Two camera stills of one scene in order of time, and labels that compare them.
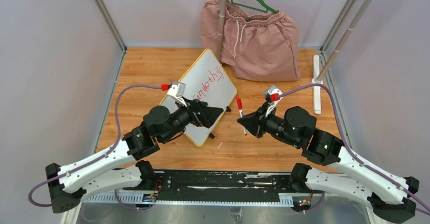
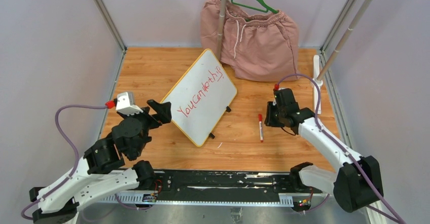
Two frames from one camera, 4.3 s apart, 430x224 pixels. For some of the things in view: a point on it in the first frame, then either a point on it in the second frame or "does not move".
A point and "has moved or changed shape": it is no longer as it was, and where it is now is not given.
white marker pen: [240, 105] has moved or changed shape
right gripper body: [263, 118] to [275, 115]
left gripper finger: [210, 115] to [163, 110]
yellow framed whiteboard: [206, 80] does not move
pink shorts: [261, 47] does not move
